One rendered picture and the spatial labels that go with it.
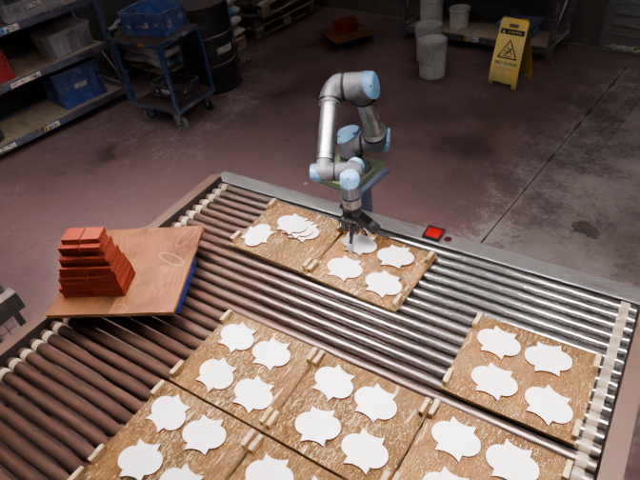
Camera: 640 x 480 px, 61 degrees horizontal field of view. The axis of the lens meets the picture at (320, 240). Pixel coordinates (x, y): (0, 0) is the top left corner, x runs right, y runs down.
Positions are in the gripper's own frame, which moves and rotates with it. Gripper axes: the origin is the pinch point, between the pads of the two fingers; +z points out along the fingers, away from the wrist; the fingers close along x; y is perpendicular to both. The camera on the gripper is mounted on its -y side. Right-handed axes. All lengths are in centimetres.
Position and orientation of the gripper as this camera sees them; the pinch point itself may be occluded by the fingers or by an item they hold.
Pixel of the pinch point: (360, 244)
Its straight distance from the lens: 231.1
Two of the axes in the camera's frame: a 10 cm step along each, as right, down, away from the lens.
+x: -5.7, 5.8, -5.8
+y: -8.1, -3.0, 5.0
